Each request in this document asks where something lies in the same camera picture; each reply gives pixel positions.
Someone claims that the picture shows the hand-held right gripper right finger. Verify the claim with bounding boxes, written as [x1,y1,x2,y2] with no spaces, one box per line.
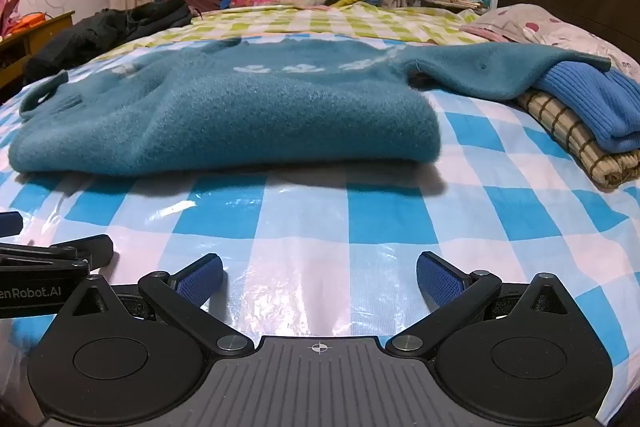
[385,250,584,356]

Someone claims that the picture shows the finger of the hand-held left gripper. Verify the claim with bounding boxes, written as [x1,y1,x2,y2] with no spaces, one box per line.
[0,210,24,239]
[0,234,115,279]

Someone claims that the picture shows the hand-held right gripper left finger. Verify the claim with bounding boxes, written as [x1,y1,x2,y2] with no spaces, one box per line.
[56,254,256,356]

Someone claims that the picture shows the teal fuzzy sweater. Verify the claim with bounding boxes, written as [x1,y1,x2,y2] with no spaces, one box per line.
[9,38,612,178]

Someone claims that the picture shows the wooden cabinet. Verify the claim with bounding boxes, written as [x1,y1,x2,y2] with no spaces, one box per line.
[0,11,76,92]

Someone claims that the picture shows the beige checked folded cloth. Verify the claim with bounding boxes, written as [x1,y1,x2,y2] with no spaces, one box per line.
[515,91,640,188]

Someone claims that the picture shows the orange cloth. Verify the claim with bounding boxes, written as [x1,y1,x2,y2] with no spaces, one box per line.
[12,12,51,35]

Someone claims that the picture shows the black jacket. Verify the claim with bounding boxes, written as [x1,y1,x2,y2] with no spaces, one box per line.
[22,0,193,85]

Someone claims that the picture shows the pink floral cover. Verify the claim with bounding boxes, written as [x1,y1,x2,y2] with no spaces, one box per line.
[0,0,21,40]

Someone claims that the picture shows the blue ribbed sweater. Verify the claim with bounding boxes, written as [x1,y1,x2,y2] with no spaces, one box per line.
[532,61,640,154]

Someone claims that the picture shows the floral pillow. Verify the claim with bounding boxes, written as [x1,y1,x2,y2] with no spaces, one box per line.
[460,4,640,82]

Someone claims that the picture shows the green checked bed sheet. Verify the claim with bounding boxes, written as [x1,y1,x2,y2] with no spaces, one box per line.
[95,4,496,62]

